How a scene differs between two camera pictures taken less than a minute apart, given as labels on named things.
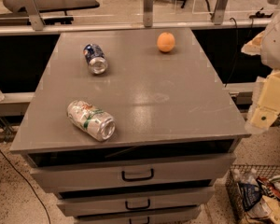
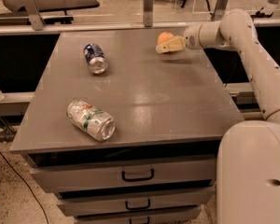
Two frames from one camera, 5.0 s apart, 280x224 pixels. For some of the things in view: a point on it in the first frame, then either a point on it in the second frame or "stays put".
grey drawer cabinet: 175,136 stays put
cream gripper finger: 261,120 → 176,43
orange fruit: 165,41 stays put
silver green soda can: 92,119 stays put
